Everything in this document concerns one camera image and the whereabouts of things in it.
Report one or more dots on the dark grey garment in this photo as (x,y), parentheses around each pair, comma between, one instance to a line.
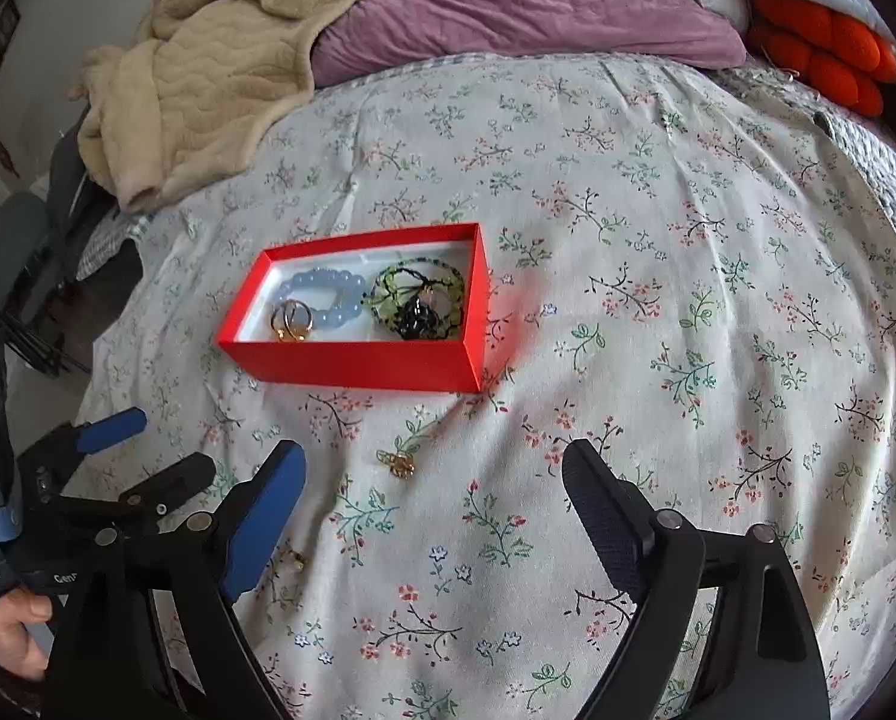
(84,172)

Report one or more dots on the floral bedsheet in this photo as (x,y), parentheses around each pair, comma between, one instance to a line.
(605,330)

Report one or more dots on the person's left hand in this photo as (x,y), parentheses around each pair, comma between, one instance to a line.
(12,637)

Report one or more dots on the grey checked bedsheet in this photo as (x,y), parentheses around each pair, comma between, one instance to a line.
(110,240)

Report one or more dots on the small gold earring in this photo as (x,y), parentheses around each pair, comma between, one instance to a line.
(298,559)

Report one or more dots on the black hair clip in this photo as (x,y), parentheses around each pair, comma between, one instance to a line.
(421,319)

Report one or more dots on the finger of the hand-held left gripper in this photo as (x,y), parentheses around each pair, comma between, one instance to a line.
(177,476)
(110,427)

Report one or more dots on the gold flower earring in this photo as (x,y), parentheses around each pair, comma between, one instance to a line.
(401,465)

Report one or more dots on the red cardboard box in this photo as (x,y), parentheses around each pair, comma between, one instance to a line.
(358,371)

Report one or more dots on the dark chair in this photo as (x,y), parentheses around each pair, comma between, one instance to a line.
(24,277)

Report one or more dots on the grey quilted bedspread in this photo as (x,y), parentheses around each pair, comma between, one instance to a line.
(868,142)

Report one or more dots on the beige quilted blanket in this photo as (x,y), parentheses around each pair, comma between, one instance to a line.
(208,75)

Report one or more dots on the orange plush toy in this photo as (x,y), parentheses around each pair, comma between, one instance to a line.
(823,45)

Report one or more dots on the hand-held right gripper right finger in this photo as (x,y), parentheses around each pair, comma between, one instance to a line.
(605,517)

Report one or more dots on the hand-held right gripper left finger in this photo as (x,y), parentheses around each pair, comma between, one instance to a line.
(268,525)

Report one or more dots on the purple pillow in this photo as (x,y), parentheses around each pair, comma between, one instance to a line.
(523,7)

